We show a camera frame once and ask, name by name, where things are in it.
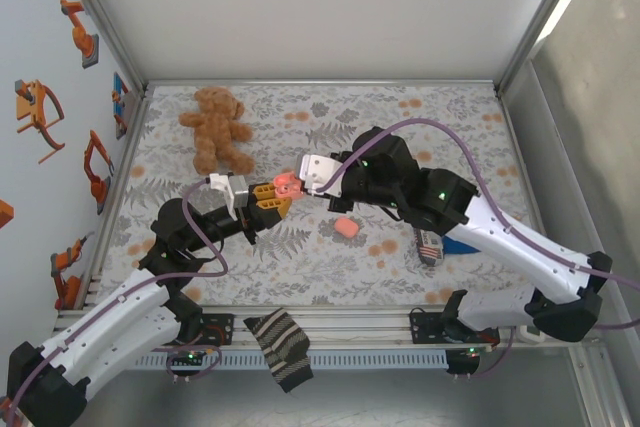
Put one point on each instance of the pink earbud charging case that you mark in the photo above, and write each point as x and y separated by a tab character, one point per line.
346	227

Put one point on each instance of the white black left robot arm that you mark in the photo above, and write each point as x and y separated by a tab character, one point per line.
110	327

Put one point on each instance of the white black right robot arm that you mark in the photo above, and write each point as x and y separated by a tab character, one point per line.
510	257

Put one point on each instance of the brown teddy bear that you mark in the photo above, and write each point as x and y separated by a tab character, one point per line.
215	122

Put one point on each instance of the floral tablecloth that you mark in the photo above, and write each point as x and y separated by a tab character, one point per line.
300	102

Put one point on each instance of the american flag packet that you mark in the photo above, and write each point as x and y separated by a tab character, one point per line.
431	252

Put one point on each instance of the blue cloth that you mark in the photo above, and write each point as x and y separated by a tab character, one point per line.
460	246

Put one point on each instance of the blue orange machine sticker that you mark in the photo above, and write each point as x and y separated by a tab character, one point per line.
120	102

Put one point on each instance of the black beige striped sock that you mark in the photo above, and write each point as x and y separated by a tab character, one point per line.
280	347

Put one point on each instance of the orange block sticker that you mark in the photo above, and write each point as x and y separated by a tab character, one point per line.
5	212

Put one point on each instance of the orange gripper claw sticker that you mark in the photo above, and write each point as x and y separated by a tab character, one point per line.
35	107

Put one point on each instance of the white digital timer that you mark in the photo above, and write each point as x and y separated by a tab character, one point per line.
526	334

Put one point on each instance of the thin aluminium rail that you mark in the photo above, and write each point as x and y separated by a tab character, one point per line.
320	82

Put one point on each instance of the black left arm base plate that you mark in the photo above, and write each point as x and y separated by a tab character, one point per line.
225	329

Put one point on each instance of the aluminium side rail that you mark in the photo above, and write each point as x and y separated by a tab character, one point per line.
527	172
138	117

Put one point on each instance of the wide aluminium rail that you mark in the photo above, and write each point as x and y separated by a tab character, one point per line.
350	327

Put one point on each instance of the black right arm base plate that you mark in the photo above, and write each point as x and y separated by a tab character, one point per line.
422	329

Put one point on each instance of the aluminium frame post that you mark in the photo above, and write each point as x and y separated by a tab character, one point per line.
543	22
106	22

